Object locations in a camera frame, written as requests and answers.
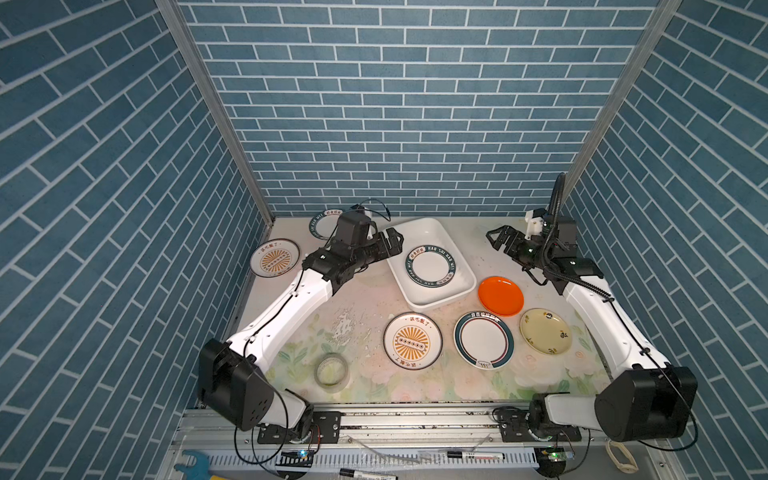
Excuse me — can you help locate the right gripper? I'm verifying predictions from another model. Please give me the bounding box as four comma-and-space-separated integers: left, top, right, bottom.
488, 224, 552, 271

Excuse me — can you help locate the green lettered rim plate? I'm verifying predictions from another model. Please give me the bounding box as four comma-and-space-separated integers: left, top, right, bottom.
405, 244, 457, 288

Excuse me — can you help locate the orange sunburst plate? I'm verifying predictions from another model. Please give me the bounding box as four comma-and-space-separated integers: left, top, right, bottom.
383, 312, 443, 371
250, 238, 301, 278

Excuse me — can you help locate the green red ring plate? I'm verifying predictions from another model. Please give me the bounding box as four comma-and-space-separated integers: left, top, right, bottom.
453, 311, 515, 371

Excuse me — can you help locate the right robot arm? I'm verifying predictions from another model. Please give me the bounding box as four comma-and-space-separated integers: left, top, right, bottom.
486, 225, 698, 446

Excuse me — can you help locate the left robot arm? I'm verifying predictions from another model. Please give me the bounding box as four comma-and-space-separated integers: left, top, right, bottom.
197, 218, 404, 441

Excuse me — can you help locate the white plastic bin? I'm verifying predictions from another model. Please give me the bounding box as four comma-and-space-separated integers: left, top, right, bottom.
387, 218, 477, 313

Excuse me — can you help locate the small green rim plate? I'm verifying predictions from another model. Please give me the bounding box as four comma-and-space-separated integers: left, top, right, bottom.
309, 208, 344, 241

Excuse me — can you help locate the yellow floral plate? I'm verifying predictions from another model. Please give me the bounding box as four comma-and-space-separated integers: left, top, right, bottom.
519, 308, 573, 355

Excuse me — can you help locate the clear tape roll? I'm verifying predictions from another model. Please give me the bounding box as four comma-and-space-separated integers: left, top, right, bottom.
314, 353, 350, 393

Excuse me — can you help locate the black marker pen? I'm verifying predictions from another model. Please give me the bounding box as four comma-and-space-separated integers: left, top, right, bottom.
339, 468, 398, 480

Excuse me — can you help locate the beige rubber band loop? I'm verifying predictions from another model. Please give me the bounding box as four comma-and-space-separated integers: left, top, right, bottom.
605, 440, 639, 475

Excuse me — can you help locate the blue wrench tool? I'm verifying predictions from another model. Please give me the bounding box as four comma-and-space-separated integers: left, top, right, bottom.
174, 450, 213, 480

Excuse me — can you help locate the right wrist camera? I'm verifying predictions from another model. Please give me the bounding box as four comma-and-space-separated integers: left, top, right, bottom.
524, 208, 578, 248

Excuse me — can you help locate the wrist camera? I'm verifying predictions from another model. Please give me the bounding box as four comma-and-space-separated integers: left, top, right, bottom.
330, 210, 375, 256
524, 208, 578, 248

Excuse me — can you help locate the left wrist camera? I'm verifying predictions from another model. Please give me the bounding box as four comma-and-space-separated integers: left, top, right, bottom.
330, 210, 375, 256

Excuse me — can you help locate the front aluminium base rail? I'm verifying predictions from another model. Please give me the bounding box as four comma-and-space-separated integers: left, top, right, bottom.
157, 403, 683, 479

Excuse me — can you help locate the aluminium frame rail right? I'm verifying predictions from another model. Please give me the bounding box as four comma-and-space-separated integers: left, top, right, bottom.
560, 0, 681, 206

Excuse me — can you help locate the aluminium frame rail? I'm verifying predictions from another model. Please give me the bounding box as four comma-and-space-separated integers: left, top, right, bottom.
560, 0, 681, 206
156, 0, 274, 229

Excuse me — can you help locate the aluminium frame rail left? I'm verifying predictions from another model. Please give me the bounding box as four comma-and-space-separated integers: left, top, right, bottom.
156, 0, 274, 229

